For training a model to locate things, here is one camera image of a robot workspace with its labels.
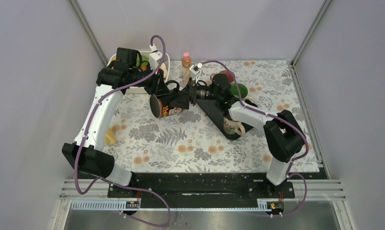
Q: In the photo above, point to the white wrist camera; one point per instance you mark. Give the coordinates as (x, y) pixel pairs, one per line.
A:
(196, 72)
(155, 57)

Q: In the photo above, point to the yellow toy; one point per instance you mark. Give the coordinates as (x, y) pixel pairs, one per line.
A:
(110, 137)

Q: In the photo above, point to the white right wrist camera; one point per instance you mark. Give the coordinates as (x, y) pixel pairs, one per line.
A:
(196, 72)

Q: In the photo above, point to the right small control board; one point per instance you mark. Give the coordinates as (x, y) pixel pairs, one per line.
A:
(274, 206)

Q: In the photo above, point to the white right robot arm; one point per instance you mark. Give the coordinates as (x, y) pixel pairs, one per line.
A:
(232, 116)

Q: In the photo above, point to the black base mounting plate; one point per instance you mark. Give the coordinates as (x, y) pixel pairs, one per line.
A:
(201, 182)

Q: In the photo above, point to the cream floral mug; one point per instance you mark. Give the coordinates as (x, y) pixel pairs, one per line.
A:
(233, 127)

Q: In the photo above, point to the left small control board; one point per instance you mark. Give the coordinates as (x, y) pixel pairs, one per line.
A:
(132, 204)

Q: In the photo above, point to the black mug with tan rim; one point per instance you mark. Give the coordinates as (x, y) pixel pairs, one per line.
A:
(160, 105)

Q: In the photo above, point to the aluminium frame rail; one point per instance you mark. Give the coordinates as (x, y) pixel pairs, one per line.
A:
(317, 190)

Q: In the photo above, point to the pink drink bottle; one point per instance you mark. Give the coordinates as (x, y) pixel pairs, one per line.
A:
(186, 64)

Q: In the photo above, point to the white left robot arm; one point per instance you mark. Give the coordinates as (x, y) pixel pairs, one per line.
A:
(85, 154)

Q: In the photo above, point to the small control board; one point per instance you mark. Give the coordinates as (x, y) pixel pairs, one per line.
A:
(132, 204)
(274, 206)

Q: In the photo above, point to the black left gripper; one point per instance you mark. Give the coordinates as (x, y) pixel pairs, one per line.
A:
(158, 86)

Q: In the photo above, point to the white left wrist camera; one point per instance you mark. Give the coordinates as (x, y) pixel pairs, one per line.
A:
(155, 57)

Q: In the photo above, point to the white plastic vegetable tub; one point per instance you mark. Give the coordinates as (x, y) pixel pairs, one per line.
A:
(165, 66)

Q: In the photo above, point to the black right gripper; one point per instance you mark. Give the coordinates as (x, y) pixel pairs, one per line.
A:
(182, 100)

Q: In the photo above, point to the beige upside-down mug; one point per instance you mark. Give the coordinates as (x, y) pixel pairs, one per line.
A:
(241, 90)

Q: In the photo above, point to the black serving tray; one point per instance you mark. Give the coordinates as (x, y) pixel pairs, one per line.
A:
(216, 114)

